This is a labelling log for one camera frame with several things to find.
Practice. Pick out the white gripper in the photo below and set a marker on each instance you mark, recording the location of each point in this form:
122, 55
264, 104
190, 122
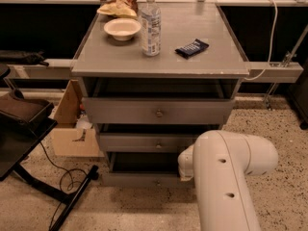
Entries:
186, 162

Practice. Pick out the yellow chip bag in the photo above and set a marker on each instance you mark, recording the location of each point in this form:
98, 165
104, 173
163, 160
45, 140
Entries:
117, 10

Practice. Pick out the cardboard box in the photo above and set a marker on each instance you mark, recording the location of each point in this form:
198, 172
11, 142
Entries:
74, 135

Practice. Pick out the aluminium frame rail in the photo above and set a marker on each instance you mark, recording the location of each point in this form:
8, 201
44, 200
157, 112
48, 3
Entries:
263, 72

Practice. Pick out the dark blue snack packet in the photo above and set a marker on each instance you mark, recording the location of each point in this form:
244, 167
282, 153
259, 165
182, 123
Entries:
192, 49

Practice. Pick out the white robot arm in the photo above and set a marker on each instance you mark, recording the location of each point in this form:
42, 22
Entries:
218, 163

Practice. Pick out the grey drawer cabinet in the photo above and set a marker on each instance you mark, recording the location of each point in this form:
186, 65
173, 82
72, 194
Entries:
109, 68

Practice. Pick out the grey bottom drawer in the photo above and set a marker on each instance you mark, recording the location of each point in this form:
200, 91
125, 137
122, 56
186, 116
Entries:
144, 170

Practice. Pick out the grey drawer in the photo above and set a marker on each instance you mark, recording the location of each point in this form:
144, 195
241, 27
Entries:
160, 143
144, 170
167, 111

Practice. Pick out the grey middle drawer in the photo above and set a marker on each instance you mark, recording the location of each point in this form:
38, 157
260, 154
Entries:
160, 143

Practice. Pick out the clear plastic water bottle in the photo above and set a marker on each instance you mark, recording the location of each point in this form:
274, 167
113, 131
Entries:
151, 28

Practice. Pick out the grey top drawer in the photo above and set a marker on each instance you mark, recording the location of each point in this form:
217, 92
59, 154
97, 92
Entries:
167, 111

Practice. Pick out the white bowl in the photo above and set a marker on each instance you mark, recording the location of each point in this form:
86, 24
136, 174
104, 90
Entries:
122, 29

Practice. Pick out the black stand with tray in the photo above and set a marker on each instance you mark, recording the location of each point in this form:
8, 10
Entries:
15, 146

